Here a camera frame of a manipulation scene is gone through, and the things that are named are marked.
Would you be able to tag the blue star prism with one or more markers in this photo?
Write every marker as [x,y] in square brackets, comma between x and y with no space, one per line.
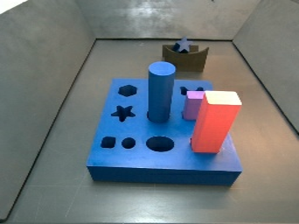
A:
[182,45]

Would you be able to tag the black curved fixture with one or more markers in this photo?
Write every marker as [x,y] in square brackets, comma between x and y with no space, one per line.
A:
[187,62]

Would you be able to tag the purple square peg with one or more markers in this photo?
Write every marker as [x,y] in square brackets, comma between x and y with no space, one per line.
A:
[193,104]

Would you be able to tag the blue shape sorter base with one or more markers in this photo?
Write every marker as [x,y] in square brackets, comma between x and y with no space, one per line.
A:
[135,150]

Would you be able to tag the blue cylinder peg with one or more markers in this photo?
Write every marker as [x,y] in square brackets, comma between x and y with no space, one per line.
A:
[161,91]

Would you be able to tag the red rectangular peg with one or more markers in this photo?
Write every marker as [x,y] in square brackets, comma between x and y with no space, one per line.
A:
[219,109]

